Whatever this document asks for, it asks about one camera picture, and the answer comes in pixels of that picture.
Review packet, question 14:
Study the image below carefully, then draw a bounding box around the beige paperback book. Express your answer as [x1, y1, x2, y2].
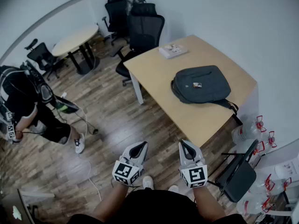
[158, 43, 189, 60]

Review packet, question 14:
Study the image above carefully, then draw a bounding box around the person's white left shoe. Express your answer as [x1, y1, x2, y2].
[142, 175, 154, 190]

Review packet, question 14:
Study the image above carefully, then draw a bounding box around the person's left forearm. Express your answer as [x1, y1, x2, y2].
[92, 183, 129, 223]

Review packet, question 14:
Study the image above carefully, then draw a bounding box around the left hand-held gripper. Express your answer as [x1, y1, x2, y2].
[112, 140, 149, 186]

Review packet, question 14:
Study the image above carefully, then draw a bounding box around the group of clear water jugs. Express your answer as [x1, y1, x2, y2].
[231, 114, 292, 217]

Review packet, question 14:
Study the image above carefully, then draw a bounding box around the black mesh office chair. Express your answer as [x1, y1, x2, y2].
[111, 3, 165, 86]
[102, 0, 131, 46]
[24, 38, 70, 81]

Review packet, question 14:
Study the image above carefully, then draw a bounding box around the white floor cable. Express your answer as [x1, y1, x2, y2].
[78, 103, 102, 202]

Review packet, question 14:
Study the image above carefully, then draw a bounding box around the dark grey backpack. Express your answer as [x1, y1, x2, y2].
[170, 65, 243, 126]

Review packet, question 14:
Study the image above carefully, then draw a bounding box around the round beige table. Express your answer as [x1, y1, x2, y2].
[51, 24, 100, 76]

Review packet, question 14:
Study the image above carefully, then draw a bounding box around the white cabinet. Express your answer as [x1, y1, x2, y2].
[254, 139, 299, 219]

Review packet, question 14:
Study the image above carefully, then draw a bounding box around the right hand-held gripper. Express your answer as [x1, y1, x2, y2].
[178, 139, 208, 189]

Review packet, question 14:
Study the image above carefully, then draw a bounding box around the black folding chair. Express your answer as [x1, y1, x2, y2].
[207, 139, 259, 203]

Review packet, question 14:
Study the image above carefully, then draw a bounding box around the person's right forearm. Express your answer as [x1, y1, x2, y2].
[192, 185, 227, 221]

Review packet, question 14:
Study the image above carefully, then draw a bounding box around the white table leg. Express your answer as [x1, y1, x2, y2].
[128, 71, 144, 105]

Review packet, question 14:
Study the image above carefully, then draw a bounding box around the person's black clothing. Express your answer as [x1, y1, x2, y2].
[67, 188, 248, 224]

